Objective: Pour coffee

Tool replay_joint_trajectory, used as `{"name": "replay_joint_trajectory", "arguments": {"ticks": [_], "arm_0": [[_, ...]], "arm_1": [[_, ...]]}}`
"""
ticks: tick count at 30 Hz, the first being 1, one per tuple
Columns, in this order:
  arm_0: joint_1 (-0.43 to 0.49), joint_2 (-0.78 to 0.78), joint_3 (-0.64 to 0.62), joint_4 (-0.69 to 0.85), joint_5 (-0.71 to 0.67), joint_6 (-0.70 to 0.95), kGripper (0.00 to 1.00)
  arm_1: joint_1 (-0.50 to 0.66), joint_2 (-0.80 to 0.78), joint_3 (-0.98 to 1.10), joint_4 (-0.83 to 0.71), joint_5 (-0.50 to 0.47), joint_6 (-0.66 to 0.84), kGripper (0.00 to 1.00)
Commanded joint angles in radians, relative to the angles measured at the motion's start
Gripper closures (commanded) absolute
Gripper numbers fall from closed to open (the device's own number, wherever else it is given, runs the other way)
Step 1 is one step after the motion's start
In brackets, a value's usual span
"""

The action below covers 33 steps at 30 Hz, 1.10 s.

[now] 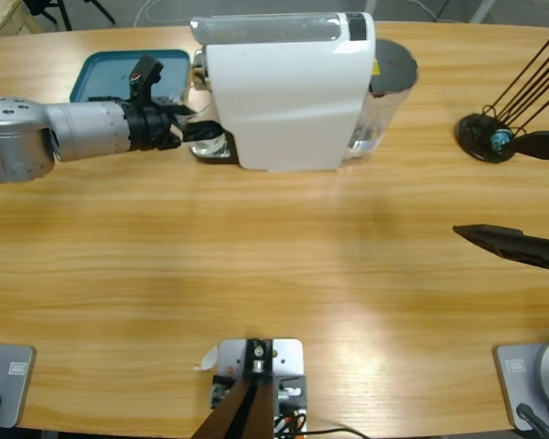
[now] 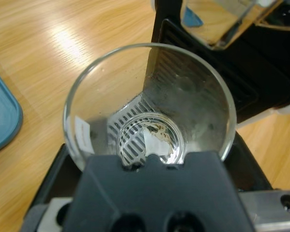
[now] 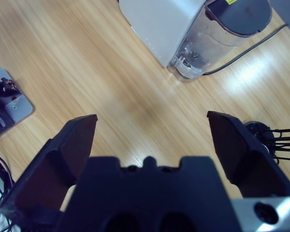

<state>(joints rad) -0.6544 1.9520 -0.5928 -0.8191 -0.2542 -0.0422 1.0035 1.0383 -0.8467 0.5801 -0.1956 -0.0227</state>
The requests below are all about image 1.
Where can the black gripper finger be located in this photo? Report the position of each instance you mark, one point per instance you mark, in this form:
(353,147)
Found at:
(203,131)
(180,110)
(546,145)
(512,244)

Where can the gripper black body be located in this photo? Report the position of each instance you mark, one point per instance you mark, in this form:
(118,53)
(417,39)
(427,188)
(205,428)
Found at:
(151,128)

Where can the clear glass cup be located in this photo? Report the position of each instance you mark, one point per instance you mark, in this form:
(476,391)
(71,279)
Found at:
(210,148)

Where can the white capsule coffee machine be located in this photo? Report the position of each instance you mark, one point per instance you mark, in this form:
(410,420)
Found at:
(283,100)

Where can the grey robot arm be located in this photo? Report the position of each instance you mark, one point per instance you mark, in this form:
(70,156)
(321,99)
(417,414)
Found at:
(87,130)

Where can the blue coffee capsule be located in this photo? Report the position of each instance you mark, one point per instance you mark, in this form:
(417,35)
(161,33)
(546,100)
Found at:
(500,139)

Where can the metal drip tray grille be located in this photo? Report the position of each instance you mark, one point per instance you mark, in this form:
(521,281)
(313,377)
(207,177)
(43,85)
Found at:
(226,153)

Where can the teal plastic tray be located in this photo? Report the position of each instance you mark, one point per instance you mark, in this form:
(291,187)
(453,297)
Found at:
(110,73)

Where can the black capsule holder with rods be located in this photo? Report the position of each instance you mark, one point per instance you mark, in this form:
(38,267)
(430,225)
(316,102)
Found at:
(469,132)

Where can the black stand legs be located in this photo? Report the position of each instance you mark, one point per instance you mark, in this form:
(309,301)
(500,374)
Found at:
(63,11)

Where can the clear water tank dark lid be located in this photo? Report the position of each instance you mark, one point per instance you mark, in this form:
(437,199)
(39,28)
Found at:
(393,64)

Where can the light wooden crate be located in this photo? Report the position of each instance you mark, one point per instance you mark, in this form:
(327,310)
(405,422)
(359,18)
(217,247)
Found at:
(0,18)

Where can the white paper tag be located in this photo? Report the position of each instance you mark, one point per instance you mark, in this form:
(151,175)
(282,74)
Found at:
(208,359)

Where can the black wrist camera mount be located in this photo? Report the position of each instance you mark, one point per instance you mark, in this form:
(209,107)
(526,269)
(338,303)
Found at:
(146,73)

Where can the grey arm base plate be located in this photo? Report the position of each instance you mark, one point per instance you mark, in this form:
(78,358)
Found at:
(517,366)
(4,379)

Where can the white block with dark post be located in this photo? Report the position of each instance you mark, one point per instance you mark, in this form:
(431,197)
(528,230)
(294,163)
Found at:
(283,356)

